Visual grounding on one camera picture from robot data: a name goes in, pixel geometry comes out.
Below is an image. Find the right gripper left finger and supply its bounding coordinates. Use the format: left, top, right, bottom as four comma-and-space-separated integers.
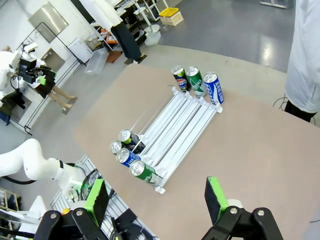
33, 178, 111, 240

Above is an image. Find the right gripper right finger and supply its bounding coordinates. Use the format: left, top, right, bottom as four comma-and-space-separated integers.
201, 175, 285, 240

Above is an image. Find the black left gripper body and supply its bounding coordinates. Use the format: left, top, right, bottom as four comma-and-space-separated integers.
18, 57, 36, 80

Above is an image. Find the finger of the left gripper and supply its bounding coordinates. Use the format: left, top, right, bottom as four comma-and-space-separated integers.
32, 65, 56, 77
26, 74, 47, 85

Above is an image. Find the green Chilsung cider can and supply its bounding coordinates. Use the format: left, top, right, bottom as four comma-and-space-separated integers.
129, 159, 161, 187
185, 65, 208, 98

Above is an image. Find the person in black skirt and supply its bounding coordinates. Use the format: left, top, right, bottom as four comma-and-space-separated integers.
33, 67, 77, 111

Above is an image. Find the person in black trousers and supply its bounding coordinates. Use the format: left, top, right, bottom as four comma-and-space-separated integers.
110, 22, 148, 65

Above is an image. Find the person in white hoodie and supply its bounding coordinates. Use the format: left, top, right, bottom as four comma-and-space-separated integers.
284, 0, 320, 123

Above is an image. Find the white low cabinet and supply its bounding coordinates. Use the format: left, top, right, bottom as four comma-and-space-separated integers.
68, 36, 94, 64

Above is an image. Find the blue Pocari Sweat can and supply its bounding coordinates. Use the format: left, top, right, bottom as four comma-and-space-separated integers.
202, 71, 225, 105
116, 147, 141, 168

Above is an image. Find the black Pepsi can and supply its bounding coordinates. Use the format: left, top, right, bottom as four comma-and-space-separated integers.
170, 65, 193, 92
109, 140, 123, 155
118, 128, 147, 152

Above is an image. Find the clear plastic storage bin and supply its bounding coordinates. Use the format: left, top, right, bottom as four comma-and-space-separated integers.
84, 48, 110, 76

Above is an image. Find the brown cardboard sheet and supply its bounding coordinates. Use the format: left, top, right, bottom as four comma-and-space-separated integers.
106, 50, 124, 64

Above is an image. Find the white tower air conditioner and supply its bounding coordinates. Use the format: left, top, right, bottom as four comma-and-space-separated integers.
79, 0, 124, 30

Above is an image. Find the white sloped can dispenser rack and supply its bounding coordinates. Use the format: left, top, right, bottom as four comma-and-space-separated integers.
129, 84, 224, 195

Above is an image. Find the white round base stand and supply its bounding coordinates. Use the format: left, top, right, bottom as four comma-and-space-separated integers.
141, 7, 161, 33

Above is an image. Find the white plastic crate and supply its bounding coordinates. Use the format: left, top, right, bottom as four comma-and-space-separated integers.
159, 11, 185, 27

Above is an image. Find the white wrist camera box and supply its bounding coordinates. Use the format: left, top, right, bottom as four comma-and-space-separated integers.
23, 42, 40, 54

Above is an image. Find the grey metal wall panel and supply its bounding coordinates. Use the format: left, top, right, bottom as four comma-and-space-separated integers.
27, 3, 70, 43

